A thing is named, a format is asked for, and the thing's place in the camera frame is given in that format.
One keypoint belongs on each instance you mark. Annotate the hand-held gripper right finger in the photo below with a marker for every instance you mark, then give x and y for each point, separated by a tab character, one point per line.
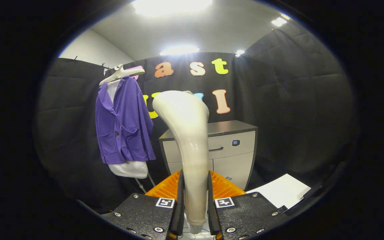
210	206

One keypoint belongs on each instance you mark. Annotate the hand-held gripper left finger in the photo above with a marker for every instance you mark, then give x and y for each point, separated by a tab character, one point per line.
180	206

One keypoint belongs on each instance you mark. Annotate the white garment steamer head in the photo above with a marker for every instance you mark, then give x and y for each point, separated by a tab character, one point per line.
188	140

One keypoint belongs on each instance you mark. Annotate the white clothes hanger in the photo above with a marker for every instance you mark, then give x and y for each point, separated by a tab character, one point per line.
122	74

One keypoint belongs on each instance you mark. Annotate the white flat board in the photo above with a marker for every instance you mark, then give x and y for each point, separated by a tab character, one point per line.
282	190

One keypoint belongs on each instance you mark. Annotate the grey cabinet with dark top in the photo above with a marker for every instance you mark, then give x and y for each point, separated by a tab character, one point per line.
232	126

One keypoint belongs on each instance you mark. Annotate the long ceiling light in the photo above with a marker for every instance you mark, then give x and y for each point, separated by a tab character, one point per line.
178	50

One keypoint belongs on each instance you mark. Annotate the small ceiling light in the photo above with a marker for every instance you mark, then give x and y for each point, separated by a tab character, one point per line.
239	52
279	22

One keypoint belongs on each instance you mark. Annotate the large ceiling light panel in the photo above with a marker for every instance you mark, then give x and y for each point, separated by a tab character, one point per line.
172	6

